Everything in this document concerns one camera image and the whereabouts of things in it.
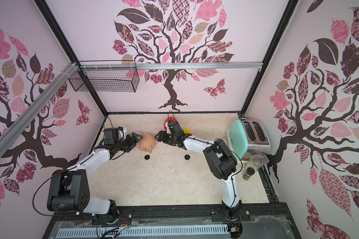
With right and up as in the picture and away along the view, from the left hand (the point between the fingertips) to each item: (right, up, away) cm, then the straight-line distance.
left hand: (141, 142), depth 89 cm
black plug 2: (+28, -11, +6) cm, 31 cm away
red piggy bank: (+17, +15, +15) cm, 27 cm away
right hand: (+10, +3, +2) cm, 11 cm away
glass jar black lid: (+64, -10, -12) cm, 66 cm away
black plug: (+2, -10, +5) cm, 12 cm away
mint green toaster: (+63, +3, -6) cm, 64 cm away
